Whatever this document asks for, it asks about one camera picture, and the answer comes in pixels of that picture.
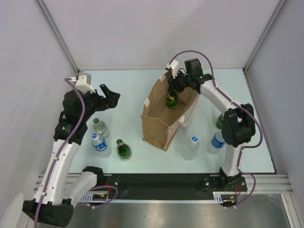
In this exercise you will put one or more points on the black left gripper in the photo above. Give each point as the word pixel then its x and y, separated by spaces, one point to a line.
pixel 110 100

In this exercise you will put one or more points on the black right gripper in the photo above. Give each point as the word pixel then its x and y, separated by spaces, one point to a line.
pixel 174 82

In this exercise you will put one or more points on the green glass bottle gold cap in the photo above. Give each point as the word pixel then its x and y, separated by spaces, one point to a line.
pixel 172 100

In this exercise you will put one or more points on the clear glass bottle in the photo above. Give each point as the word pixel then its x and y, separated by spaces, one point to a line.
pixel 101 128

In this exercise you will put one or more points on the blue label water bottle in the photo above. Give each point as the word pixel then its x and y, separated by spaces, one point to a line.
pixel 100 145
pixel 216 143

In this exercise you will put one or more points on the green bottle red label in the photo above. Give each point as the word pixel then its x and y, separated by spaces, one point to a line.
pixel 220 121

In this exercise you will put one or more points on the green perrier bottle front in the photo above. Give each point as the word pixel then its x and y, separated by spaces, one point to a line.
pixel 123 150

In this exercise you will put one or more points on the clear plastic bottle blue cap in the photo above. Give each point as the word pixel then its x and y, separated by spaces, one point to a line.
pixel 190 148

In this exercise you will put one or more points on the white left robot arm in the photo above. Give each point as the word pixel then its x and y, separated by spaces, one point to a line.
pixel 52 204

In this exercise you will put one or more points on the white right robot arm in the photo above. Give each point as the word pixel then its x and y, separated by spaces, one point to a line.
pixel 238 126

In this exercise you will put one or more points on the brown jute canvas bag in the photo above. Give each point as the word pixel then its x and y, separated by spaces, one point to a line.
pixel 159 123

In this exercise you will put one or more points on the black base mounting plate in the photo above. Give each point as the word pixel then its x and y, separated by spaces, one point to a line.
pixel 169 186

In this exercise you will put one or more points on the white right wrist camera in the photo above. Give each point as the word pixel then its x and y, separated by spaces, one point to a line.
pixel 173 66

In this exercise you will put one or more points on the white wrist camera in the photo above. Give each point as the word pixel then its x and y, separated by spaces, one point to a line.
pixel 83 83
pixel 173 66

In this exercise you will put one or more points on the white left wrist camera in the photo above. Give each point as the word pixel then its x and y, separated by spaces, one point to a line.
pixel 83 83

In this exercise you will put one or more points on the aluminium frame post left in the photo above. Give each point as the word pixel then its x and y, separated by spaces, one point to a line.
pixel 57 34

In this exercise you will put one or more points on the aluminium frame post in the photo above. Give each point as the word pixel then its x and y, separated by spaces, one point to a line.
pixel 57 34
pixel 269 25

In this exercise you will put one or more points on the aluminium frame post right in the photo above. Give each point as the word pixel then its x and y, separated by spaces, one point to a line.
pixel 269 25

